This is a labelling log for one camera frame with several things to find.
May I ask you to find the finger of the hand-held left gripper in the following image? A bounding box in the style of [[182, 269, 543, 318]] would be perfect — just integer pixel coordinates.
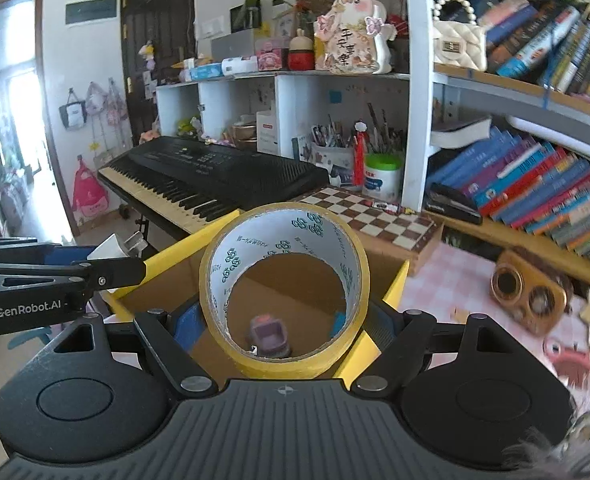
[[0, 244, 78, 264], [0, 258, 146, 297]]

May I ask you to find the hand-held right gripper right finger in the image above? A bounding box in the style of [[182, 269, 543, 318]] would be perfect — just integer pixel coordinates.
[[350, 295, 540, 396]]

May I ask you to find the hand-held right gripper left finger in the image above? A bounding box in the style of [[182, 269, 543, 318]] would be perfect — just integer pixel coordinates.
[[40, 302, 220, 396]]

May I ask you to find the yellow cardboard box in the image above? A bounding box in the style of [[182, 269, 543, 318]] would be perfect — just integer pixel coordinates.
[[102, 210, 410, 381]]

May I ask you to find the grey purple toy gadget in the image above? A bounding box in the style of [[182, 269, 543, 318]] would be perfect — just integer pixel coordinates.
[[245, 314, 293, 359]]

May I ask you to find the yellow tape roll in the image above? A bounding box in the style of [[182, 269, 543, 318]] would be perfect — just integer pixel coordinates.
[[199, 203, 370, 380]]

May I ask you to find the pink backpack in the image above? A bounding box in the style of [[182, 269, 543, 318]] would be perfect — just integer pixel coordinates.
[[72, 157, 110, 218]]

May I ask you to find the wooden chessboard box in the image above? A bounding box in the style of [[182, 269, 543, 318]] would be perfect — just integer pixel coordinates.
[[295, 185, 444, 276]]

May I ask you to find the black electronic keyboard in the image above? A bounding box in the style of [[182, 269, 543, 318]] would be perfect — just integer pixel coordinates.
[[97, 135, 330, 235]]

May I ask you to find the white jar with green lid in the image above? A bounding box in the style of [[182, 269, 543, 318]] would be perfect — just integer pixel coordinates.
[[364, 152, 403, 203]]

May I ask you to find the white tote bag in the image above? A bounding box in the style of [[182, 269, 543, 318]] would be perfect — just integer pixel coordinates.
[[59, 89, 86, 131]]

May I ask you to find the brown retro radio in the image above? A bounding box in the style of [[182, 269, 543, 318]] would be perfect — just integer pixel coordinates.
[[490, 249, 573, 337]]

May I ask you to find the red tassel ornament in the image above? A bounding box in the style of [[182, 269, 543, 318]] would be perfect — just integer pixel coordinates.
[[352, 120, 370, 188]]

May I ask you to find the clear holder with pens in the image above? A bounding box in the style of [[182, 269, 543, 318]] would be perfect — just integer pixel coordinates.
[[311, 115, 356, 181]]

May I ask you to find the long row of colourful books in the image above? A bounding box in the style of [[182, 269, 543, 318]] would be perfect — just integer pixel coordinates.
[[425, 127, 590, 281]]

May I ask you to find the white lying book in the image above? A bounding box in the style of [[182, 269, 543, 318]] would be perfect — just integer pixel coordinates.
[[431, 117, 493, 150]]

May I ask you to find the white cube shelf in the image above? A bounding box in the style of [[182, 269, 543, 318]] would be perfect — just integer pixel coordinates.
[[155, 71, 410, 186]]

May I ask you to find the dark wooden door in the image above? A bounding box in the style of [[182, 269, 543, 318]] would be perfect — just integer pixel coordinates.
[[120, 0, 196, 146]]

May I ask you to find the white lamp bar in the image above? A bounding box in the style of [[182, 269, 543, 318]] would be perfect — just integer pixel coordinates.
[[506, 115, 590, 161]]

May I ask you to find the white quilted handbag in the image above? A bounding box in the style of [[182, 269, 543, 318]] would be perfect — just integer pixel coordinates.
[[432, 0, 488, 72]]

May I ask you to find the pink white pig ornament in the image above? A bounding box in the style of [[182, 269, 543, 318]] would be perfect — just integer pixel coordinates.
[[315, 0, 393, 75]]

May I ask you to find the leaning shelf books group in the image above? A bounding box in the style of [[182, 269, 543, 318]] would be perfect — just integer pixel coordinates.
[[480, 0, 590, 111]]

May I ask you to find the grey fluffy keychain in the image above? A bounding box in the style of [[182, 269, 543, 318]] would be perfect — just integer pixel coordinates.
[[505, 375, 590, 480]]

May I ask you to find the white bookshelf frame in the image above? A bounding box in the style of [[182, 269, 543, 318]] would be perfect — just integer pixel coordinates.
[[400, 0, 590, 201]]

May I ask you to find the green wall sign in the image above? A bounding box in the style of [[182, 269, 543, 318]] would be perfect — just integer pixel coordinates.
[[65, 0, 118, 26]]

